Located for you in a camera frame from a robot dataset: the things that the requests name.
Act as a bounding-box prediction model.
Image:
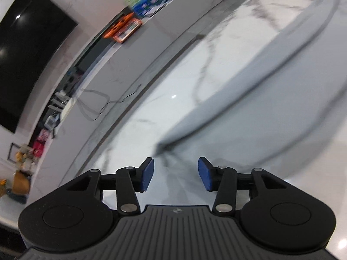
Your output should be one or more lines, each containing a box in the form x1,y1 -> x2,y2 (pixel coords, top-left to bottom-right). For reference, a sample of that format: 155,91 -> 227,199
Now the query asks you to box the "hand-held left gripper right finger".
198,156 -> 292,215

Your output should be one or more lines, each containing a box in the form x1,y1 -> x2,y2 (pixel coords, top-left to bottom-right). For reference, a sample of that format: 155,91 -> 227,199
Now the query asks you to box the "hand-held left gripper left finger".
58,157 -> 154,214

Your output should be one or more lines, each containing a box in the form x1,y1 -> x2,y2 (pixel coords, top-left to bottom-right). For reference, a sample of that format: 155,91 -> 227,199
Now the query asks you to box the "light grey garment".
156,0 -> 347,163

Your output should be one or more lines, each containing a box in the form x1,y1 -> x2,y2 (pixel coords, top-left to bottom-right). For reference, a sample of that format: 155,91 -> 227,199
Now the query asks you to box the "white router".
51,92 -> 74,120

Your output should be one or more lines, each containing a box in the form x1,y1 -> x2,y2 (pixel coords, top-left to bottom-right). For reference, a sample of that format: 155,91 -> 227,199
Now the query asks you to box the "red box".
33,141 -> 45,158

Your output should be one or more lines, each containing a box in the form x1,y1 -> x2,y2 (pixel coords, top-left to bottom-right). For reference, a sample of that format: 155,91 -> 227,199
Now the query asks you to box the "white marble media console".
27,0 -> 225,185

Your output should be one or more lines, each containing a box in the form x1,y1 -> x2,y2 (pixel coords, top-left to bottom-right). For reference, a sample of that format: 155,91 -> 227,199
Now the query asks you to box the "golden vase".
12,172 -> 30,195

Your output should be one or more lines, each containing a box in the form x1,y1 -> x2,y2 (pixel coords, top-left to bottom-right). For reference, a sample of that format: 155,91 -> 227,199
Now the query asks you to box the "yellow plush toy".
15,152 -> 33,171

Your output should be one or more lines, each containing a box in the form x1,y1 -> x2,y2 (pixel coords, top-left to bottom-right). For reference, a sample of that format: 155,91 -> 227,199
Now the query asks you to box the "orange box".
103,12 -> 143,43

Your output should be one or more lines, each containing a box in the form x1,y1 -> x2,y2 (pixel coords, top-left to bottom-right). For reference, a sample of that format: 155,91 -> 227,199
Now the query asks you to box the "black television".
0,0 -> 79,134

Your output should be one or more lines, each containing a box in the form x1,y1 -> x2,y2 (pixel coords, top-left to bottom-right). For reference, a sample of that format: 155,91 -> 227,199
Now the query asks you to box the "black cable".
76,84 -> 143,121

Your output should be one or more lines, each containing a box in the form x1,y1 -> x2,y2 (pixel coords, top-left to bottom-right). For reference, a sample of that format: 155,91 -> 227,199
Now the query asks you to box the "small black picture frame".
7,142 -> 19,163

